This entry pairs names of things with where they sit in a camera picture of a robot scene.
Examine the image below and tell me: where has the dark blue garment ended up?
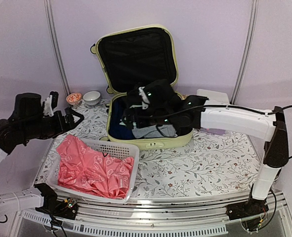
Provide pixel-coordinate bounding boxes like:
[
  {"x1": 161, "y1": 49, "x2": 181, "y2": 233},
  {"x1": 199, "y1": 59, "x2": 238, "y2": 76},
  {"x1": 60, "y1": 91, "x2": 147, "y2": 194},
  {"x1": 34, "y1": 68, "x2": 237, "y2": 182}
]
[{"x1": 109, "y1": 98, "x2": 135, "y2": 140}]

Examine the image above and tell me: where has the floral patterned tablecloth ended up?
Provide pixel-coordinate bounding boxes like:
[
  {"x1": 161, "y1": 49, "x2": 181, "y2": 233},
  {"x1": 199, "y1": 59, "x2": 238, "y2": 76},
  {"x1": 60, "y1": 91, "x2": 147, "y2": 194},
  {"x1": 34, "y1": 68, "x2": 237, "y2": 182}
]
[{"x1": 35, "y1": 98, "x2": 272, "y2": 198}]

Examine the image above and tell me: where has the grey folded garment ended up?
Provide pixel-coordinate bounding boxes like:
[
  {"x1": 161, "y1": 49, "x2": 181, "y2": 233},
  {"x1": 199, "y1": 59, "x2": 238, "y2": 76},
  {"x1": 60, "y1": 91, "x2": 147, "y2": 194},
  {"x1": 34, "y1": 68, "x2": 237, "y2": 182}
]
[{"x1": 132, "y1": 124, "x2": 177, "y2": 139}]

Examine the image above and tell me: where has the left metal corner post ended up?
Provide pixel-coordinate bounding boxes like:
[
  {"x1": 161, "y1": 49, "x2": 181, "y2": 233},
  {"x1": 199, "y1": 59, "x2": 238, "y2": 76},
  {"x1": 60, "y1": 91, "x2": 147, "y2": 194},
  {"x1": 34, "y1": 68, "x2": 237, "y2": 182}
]
[{"x1": 43, "y1": 0, "x2": 71, "y2": 96}]

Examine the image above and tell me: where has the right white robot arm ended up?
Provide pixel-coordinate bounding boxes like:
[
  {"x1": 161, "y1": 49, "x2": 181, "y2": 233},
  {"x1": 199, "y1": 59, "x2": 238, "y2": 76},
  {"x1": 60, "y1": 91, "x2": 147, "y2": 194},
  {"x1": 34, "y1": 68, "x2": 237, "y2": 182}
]
[{"x1": 120, "y1": 79, "x2": 289, "y2": 215}]

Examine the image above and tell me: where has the purple drawer with pink knob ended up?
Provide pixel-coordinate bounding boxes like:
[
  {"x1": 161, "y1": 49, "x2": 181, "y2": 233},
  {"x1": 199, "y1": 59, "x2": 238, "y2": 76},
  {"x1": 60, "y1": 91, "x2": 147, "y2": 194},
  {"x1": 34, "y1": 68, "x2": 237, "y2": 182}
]
[{"x1": 205, "y1": 129, "x2": 231, "y2": 136}]

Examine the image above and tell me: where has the metal corner post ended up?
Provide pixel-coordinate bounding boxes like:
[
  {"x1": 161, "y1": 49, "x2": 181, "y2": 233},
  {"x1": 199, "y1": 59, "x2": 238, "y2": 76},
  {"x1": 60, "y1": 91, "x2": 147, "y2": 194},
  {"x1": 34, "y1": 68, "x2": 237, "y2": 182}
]
[
  {"x1": 43, "y1": 0, "x2": 71, "y2": 96},
  {"x1": 230, "y1": 0, "x2": 259, "y2": 104}
]

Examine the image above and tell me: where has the white ceramic bowl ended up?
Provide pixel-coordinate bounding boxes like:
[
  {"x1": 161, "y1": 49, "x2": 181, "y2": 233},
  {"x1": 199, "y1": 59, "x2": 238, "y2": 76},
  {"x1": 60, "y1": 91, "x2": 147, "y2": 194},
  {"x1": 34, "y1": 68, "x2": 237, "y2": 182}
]
[{"x1": 83, "y1": 91, "x2": 101, "y2": 106}]

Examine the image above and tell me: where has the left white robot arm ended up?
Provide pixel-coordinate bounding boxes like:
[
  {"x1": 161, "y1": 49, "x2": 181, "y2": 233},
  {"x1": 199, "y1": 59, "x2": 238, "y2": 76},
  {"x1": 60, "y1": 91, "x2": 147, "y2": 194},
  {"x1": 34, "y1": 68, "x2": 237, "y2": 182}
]
[{"x1": 0, "y1": 91, "x2": 84, "y2": 218}]

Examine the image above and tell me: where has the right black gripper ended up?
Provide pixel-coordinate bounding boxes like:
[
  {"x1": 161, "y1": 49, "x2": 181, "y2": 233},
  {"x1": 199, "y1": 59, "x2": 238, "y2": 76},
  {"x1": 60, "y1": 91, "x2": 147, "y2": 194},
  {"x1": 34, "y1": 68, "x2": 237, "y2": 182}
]
[{"x1": 123, "y1": 105, "x2": 174, "y2": 129}]

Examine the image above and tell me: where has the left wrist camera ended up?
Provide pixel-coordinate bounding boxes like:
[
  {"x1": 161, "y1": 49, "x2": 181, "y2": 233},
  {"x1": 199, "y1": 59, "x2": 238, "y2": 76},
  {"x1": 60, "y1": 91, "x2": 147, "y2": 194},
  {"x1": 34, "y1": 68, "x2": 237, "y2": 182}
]
[{"x1": 42, "y1": 91, "x2": 59, "y2": 117}]

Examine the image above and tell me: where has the right metal corner post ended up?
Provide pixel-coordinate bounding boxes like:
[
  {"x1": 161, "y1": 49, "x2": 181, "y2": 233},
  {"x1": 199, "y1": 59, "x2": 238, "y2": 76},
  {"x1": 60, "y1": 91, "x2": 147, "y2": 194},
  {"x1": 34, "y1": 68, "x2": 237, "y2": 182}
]
[{"x1": 230, "y1": 0, "x2": 259, "y2": 104}]

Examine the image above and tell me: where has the pink bowl behind basket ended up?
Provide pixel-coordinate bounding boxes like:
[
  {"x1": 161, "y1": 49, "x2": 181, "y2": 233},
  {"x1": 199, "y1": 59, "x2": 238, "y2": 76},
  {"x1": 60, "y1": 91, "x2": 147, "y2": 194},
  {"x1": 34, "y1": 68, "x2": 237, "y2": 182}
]
[{"x1": 66, "y1": 92, "x2": 82, "y2": 106}]

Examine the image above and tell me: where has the white plastic mesh basket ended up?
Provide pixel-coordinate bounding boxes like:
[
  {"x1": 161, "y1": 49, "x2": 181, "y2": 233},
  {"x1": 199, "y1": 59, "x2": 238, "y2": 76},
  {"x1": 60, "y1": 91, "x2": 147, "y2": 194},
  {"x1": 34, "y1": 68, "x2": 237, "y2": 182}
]
[{"x1": 46, "y1": 139, "x2": 139, "y2": 203}]

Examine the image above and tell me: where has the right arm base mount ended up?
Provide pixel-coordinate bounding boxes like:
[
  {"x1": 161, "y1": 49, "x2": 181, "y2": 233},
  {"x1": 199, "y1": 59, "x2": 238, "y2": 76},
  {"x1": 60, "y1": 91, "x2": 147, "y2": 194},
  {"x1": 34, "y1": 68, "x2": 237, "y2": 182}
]
[{"x1": 226, "y1": 194, "x2": 269, "y2": 232}]

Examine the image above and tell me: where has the light green hard-shell suitcase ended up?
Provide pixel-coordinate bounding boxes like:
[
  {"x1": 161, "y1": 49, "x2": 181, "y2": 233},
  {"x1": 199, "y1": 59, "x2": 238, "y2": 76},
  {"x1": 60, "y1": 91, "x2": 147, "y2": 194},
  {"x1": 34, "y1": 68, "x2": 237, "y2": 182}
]
[{"x1": 90, "y1": 24, "x2": 193, "y2": 150}]

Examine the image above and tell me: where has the pink printed garment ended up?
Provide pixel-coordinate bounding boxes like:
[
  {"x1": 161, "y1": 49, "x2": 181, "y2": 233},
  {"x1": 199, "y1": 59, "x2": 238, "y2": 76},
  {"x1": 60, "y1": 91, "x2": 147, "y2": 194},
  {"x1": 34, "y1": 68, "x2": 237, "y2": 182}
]
[{"x1": 56, "y1": 135, "x2": 134, "y2": 199}]

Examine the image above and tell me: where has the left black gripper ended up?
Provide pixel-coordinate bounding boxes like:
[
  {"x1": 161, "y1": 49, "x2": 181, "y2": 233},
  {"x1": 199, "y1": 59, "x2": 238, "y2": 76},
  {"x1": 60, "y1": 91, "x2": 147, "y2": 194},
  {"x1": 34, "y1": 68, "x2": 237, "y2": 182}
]
[{"x1": 23, "y1": 106, "x2": 85, "y2": 139}]

